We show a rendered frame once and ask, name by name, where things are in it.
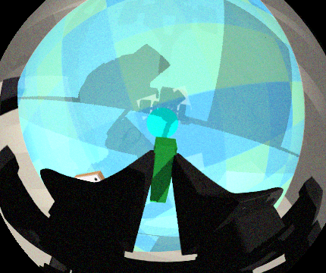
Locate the green rectangular block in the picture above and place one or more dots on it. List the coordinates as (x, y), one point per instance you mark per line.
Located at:
(165, 148)

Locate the cyan circle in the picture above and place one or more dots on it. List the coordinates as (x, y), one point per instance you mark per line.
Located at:
(162, 122)

